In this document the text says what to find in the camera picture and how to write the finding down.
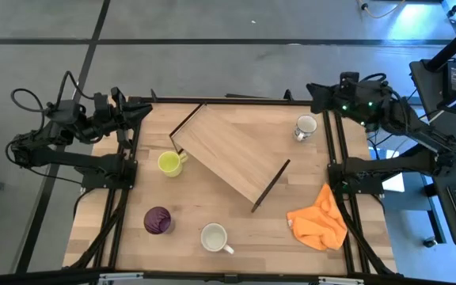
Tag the wooden shelf black metal frame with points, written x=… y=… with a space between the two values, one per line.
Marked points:
x=228 y=152

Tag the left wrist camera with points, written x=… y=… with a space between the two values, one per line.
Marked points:
x=101 y=103

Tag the yellow mug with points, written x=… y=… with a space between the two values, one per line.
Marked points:
x=169 y=163

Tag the dark grey side desk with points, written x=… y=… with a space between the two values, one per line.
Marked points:
x=449 y=130

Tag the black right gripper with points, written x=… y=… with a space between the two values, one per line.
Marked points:
x=350 y=101

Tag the purple faceted tumbler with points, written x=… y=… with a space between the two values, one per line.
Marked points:
x=157 y=220

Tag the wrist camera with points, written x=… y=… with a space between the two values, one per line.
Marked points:
x=101 y=103
x=349 y=78

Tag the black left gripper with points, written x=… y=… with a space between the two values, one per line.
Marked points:
x=119 y=118

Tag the orange cloth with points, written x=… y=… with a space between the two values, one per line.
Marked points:
x=319 y=225

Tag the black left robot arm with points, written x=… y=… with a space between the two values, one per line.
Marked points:
x=54 y=156

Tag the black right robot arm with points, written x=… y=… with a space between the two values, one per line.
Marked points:
x=402 y=162

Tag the black diagonal pole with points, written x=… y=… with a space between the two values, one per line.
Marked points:
x=453 y=45

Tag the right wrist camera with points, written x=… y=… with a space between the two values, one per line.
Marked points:
x=349 y=78

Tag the blue white floral mug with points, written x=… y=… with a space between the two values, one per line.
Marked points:
x=306 y=124

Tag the black aluminium table frame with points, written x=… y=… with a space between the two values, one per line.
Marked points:
x=328 y=138

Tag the white sheet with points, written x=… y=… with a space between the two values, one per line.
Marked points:
x=395 y=184

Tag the black caster wheel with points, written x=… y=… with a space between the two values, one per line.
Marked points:
x=430 y=242

